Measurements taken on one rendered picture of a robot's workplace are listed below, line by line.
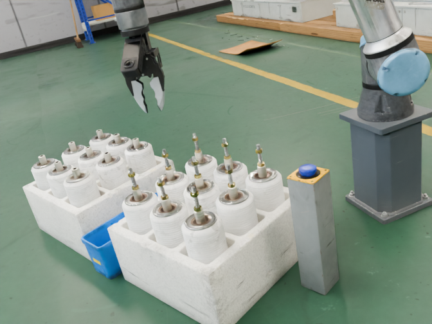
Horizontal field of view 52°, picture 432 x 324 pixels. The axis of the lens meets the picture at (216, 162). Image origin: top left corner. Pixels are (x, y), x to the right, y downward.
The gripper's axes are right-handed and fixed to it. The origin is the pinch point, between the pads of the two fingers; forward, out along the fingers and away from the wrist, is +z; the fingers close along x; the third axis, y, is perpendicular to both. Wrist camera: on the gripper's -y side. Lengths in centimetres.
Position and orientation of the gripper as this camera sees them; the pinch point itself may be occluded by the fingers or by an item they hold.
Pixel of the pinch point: (152, 107)
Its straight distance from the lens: 118.3
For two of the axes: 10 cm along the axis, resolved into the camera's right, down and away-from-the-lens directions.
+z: 1.8, 8.9, 4.1
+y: 0.8, -4.3, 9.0
